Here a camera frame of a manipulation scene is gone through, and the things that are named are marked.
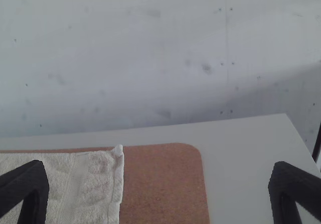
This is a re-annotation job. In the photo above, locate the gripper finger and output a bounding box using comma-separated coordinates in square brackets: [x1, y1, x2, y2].
[267, 161, 321, 224]
[0, 159, 50, 224]

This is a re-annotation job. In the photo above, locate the pale towel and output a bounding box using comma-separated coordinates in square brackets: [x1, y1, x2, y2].
[0, 144, 125, 224]

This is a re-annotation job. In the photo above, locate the cork mat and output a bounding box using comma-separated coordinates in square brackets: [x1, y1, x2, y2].
[0, 142, 210, 224]

